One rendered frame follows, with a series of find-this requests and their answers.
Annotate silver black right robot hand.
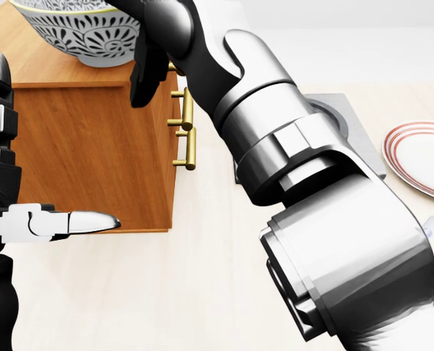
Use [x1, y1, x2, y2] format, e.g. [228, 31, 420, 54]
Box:
[106, 0, 203, 109]

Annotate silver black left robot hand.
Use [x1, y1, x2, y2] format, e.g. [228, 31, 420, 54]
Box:
[0, 47, 122, 257]

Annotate black white patterned bowl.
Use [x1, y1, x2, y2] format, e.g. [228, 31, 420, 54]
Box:
[10, 0, 141, 69]

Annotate wooden cabinet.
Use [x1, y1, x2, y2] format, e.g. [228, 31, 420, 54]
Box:
[0, 0, 183, 234]

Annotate white plate with red rings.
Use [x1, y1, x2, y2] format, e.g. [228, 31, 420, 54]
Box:
[381, 121, 434, 204]

